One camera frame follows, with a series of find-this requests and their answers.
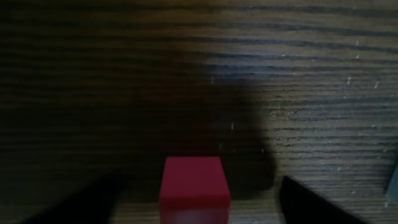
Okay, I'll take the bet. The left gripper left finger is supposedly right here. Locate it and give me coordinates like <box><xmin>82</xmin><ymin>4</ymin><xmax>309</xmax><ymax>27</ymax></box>
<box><xmin>18</xmin><ymin>174</ymin><xmax>125</xmax><ymax>224</ymax></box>

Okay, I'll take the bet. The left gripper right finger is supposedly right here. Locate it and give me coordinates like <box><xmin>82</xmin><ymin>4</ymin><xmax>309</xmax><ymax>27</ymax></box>
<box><xmin>279</xmin><ymin>175</ymin><xmax>371</xmax><ymax>224</ymax></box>

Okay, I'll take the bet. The red cube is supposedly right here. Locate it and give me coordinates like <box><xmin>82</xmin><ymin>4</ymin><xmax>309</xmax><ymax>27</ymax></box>
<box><xmin>159</xmin><ymin>156</ymin><xmax>231</xmax><ymax>224</ymax></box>

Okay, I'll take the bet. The white cube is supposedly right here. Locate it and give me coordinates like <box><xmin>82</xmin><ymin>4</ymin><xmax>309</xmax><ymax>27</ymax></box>
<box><xmin>384</xmin><ymin>163</ymin><xmax>398</xmax><ymax>202</ymax></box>

